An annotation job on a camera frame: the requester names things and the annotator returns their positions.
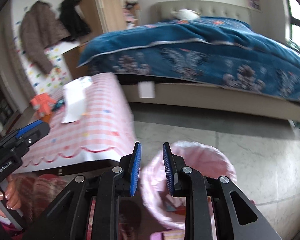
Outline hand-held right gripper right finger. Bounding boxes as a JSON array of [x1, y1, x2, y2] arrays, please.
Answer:
[[163, 142, 282, 240]]

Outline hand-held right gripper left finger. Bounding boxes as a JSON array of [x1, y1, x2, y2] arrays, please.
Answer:
[[24, 141, 142, 240]]

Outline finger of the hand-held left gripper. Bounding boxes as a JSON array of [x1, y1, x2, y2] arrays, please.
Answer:
[[15, 119, 50, 146]]

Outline orange cloth toy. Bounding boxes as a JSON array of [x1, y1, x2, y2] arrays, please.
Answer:
[[30, 93, 57, 118]]

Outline light blue wrapper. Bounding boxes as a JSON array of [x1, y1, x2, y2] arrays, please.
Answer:
[[52, 99, 65, 112]]

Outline trash bin with pink bag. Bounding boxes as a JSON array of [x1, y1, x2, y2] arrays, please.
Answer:
[[140, 141, 237, 230]]

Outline white plastic bag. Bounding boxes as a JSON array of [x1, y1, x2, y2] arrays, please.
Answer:
[[61, 77, 93, 123]]

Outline person's left hand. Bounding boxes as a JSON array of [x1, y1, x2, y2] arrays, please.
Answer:
[[0, 174, 22, 217]]

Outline person's plaid pants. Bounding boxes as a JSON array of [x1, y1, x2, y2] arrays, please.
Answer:
[[14, 174, 73, 230]]

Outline pink checked tablecloth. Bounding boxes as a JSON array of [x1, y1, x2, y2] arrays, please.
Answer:
[[12, 72, 135, 173]]

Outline white dotted cabinet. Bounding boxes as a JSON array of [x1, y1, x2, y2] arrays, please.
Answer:
[[11, 0, 81, 98]]

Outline wooden nightstand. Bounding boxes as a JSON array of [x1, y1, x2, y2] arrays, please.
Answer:
[[62, 42, 90, 81]]

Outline grey upholstered bed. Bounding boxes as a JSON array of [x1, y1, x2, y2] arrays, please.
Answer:
[[117, 1, 300, 124]]

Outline white square label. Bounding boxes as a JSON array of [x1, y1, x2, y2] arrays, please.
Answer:
[[138, 81, 156, 98]]

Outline brown quilted jacket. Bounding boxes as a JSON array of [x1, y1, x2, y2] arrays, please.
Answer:
[[19, 1, 68, 75]]

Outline black jacket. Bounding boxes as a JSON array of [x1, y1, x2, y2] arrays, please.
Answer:
[[58, 0, 92, 42]]

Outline blue floral blanket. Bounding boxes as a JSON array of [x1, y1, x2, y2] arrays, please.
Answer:
[[76, 16, 300, 110]]

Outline wooden wardrobe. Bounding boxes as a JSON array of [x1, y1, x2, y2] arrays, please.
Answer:
[[65, 0, 140, 33]]

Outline white pillow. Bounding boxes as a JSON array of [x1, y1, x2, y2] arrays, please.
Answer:
[[171, 9, 200, 20]]

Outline small wall picture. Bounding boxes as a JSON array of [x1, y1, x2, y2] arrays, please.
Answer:
[[247, 0, 262, 12]]

